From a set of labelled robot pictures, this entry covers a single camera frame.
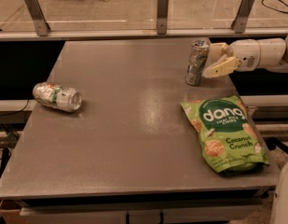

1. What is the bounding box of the silver green soda can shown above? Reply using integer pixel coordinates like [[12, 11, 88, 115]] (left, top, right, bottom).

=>
[[33, 82, 82, 112]]

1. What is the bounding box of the metal guard rail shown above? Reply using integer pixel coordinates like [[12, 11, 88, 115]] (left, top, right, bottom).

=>
[[0, 28, 288, 41]]

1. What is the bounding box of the left metal bracket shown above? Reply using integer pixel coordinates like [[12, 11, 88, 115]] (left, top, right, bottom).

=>
[[24, 0, 50, 36]]

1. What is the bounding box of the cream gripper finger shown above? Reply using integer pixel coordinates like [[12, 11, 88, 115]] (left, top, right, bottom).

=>
[[202, 55, 240, 78], [207, 42, 228, 65]]

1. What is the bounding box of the cardboard box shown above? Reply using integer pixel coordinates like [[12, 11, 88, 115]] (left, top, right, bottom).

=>
[[0, 201, 27, 224]]

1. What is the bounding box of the middle metal bracket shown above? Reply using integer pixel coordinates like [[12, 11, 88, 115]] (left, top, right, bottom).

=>
[[157, 0, 169, 35]]

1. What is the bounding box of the metal bracket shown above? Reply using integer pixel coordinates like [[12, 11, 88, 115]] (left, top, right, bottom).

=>
[[231, 0, 255, 34], [24, 0, 50, 36], [157, 0, 169, 35]]

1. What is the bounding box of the silver redbull can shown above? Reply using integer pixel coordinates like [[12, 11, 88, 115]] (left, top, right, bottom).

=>
[[185, 37, 210, 86]]

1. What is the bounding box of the green dang chips bag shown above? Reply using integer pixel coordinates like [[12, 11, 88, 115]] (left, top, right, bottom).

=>
[[181, 96, 269, 174]]

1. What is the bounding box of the right metal bracket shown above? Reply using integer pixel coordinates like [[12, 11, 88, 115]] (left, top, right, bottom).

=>
[[231, 0, 255, 34]]

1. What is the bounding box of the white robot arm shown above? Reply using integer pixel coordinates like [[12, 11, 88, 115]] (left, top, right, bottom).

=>
[[202, 35, 288, 132]]

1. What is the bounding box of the black cable at left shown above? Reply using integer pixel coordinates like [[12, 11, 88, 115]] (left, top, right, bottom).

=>
[[0, 99, 31, 120]]

